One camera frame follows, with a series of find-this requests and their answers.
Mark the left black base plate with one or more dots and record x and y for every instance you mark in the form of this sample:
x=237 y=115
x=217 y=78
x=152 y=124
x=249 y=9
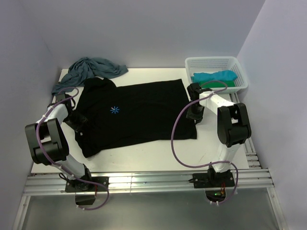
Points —
x=98 y=184

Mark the aluminium rail frame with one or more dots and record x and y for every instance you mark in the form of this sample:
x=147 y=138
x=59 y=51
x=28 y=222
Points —
x=150 y=190

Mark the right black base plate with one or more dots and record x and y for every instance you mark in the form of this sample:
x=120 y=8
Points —
x=212 y=179

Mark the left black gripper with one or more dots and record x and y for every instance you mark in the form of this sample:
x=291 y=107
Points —
x=82 y=121

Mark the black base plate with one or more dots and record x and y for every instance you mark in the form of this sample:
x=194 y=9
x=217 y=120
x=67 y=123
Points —
x=98 y=184
x=212 y=179

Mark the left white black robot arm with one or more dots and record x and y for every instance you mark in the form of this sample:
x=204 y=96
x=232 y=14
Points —
x=48 y=145

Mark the white plastic basket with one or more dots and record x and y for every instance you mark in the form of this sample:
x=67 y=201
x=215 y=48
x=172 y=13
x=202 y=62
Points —
x=215 y=64

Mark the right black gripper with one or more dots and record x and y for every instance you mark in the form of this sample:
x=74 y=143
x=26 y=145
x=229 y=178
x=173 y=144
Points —
x=190 y=115

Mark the rolled turquoise t shirt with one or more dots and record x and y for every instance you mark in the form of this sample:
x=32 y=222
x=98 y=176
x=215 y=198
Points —
x=224 y=75

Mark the rolled green t shirt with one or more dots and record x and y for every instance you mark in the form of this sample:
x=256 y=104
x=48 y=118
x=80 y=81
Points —
x=211 y=84

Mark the grey blue crumpled t shirt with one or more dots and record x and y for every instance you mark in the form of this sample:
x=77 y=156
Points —
x=87 y=68

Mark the black t shirt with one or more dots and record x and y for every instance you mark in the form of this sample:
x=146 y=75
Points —
x=122 y=116

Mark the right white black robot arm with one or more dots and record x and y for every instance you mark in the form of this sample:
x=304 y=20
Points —
x=233 y=129

